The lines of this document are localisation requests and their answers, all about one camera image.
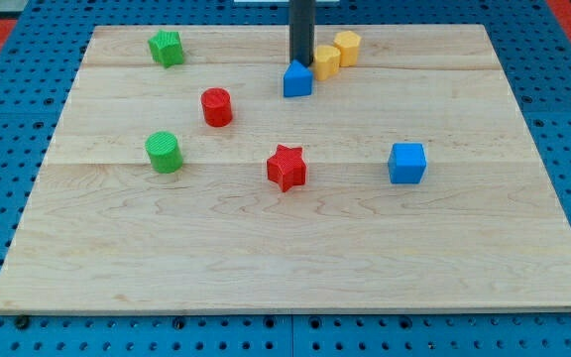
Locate yellow heart block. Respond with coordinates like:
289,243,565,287
313,45,341,81

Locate blue cube block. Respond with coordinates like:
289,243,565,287
388,143,427,184

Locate red star block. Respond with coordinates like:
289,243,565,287
267,145,307,192

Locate light wooden board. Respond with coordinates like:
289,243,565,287
0,25,571,315

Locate red cylinder block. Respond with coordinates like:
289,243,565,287
200,87,233,127

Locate blue triangle block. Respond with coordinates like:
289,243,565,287
283,59,313,97

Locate green cylinder block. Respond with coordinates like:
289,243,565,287
145,131,183,174

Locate yellow hexagon block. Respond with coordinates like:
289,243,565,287
333,31,361,67

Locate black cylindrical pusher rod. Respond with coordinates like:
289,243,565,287
288,0,316,66

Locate green star block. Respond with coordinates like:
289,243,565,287
148,30,184,68

